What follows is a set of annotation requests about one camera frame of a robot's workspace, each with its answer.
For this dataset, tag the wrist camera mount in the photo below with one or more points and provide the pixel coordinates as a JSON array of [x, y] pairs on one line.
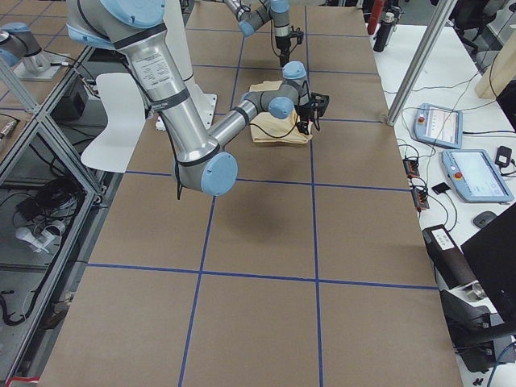
[[319, 104], [297, 34]]

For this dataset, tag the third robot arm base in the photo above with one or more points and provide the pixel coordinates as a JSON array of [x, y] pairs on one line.
[[21, 50]]

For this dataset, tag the teach pendant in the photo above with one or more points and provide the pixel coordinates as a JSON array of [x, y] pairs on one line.
[[474, 176], [439, 126]]

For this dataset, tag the red fire extinguisher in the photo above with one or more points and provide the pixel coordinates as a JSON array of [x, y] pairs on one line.
[[375, 15]]

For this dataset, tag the black square pad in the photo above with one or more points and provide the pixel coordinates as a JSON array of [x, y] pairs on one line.
[[441, 188]]

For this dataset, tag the black box under frame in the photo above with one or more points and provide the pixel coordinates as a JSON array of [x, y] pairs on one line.
[[72, 104]]

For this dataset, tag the metal cup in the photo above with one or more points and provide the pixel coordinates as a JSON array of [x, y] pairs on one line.
[[475, 292]]

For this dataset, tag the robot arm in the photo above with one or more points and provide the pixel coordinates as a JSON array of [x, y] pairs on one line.
[[275, 12], [137, 30]]

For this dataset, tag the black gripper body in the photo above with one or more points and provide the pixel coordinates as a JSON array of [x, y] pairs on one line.
[[305, 114], [280, 43]]

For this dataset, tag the black labelled box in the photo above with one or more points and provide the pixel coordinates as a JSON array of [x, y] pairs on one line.
[[447, 257]]

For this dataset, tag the lower teach pendant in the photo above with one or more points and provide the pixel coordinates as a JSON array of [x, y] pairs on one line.
[[474, 176]]

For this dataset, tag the upper teach pendant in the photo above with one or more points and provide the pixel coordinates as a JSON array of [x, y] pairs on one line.
[[439, 126]]

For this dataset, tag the white camera pedestal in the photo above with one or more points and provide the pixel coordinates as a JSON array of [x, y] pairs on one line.
[[177, 44]]

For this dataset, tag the cream long sleeve shirt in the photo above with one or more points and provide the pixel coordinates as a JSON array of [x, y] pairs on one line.
[[267, 129]]

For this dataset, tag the black monitor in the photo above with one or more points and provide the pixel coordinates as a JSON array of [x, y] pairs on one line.
[[490, 253]]

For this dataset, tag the black computer mouse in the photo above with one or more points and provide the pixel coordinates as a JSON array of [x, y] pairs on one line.
[[483, 219]]

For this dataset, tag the white plastic chair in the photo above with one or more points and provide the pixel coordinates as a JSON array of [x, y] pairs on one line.
[[112, 149]]

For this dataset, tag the aluminium frame post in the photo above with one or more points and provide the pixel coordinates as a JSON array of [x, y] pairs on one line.
[[424, 49]]

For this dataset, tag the black power adapter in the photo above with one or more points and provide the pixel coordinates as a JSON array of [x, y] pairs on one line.
[[503, 156]]

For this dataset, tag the white power strip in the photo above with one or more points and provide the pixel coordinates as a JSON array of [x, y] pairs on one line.
[[38, 243]]

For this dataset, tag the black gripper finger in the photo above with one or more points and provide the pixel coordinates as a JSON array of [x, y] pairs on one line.
[[302, 127], [283, 58]]

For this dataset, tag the red circuit board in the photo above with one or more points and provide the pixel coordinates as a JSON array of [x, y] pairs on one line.
[[420, 198], [411, 168]]

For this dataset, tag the wooden board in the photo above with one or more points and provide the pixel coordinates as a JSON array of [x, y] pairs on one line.
[[500, 72]]

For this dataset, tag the black water bottle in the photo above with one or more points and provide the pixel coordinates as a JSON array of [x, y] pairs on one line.
[[384, 32]]

